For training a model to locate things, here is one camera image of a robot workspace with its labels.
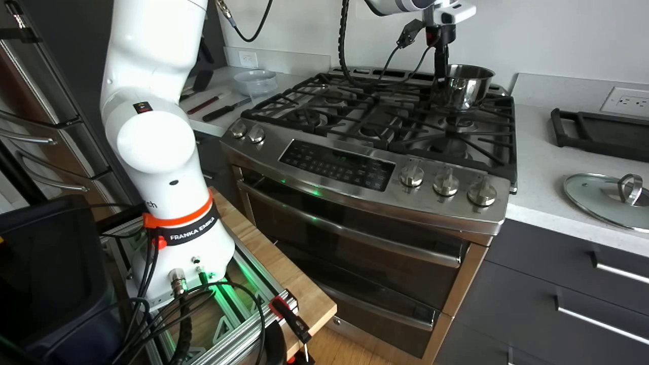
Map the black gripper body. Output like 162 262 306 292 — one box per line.
425 22 456 66

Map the silver pot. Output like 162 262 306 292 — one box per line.
431 64 496 114

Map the black cast iron hob grate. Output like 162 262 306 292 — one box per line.
241 66 519 184

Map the black stove control panel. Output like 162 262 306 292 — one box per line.
278 138 398 193

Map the stainless steel gas stove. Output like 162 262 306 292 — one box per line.
219 66 521 362

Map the glass pot lid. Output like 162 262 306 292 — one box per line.
562 170 649 236

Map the black grate tray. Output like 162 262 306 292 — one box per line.
547 106 649 165

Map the clear plastic container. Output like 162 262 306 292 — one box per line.
231 67 280 100

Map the dark thin knife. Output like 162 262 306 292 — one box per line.
187 94 222 116

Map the dark grey drawer cabinet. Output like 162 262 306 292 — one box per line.
434 220 649 365

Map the wooden table board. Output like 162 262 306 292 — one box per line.
209 191 339 362

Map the red and black clamp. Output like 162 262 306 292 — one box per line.
267 290 315 365

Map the black box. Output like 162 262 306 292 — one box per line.
0 195 128 365

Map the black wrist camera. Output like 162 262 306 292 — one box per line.
398 18 425 51

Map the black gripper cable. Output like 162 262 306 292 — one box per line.
214 0 441 87

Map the steel oven door handle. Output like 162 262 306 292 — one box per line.
239 180 469 271

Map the white wall outlet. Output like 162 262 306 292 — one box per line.
598 85 649 118

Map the black handled knife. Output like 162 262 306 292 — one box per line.
200 100 253 125

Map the steel oven drawer handle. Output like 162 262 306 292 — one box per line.
315 283 437 332

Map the short steel drawer handle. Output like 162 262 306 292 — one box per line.
590 251 649 289

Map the long steel drawer handle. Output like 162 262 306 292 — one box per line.
554 297 649 350

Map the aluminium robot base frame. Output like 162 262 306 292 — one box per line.
144 256 300 365

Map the black base cable bundle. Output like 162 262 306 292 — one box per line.
109 232 269 365

